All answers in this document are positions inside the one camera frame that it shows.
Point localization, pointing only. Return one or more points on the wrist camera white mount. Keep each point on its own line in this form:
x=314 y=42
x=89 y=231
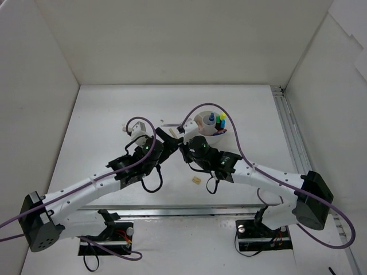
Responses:
x=189 y=129
x=137 y=130

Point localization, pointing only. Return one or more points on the small wooden clip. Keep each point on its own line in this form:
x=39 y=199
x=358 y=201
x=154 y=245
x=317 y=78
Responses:
x=196 y=180

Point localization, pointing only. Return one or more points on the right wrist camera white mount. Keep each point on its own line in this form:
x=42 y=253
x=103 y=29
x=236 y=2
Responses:
x=189 y=129

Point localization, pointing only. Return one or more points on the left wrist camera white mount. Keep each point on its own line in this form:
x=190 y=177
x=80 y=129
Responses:
x=137 y=130

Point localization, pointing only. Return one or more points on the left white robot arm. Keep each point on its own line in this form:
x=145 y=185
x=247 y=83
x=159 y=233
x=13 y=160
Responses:
x=45 y=219

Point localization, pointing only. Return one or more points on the aluminium frame rail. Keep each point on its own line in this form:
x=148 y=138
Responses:
x=314 y=182
x=172 y=211

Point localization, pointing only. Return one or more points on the orange tip brown marker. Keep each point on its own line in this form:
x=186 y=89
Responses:
x=201 y=126

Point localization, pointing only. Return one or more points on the aluminium frame rail right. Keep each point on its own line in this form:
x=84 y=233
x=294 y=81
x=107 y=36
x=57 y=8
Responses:
x=314 y=182

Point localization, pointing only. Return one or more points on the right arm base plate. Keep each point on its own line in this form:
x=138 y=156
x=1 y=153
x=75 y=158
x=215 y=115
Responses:
x=251 y=240

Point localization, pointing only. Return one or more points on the clear glue bottle blue cap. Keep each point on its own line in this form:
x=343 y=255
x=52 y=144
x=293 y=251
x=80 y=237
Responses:
x=211 y=119

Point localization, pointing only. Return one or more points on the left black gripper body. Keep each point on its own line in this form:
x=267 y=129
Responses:
x=165 y=140

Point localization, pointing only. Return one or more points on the white round divided organizer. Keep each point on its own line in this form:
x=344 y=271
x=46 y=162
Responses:
x=209 y=129

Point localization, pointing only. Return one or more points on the green cap black highlighter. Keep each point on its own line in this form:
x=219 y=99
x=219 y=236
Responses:
x=218 y=123

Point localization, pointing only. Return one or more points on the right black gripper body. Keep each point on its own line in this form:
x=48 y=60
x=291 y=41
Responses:
x=185 y=152

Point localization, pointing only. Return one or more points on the aluminium frame rail front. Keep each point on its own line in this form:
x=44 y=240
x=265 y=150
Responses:
x=172 y=211

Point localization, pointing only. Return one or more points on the yellow cap black highlighter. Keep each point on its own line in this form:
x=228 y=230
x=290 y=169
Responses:
x=221 y=117

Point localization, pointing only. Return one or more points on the dark pen in clear sleeve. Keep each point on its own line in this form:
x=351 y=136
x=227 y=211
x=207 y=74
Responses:
x=171 y=125

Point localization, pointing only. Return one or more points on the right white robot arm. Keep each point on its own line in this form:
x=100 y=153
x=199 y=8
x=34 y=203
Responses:
x=307 y=198

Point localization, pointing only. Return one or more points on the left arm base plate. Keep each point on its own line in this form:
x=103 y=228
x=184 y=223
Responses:
x=119 y=240

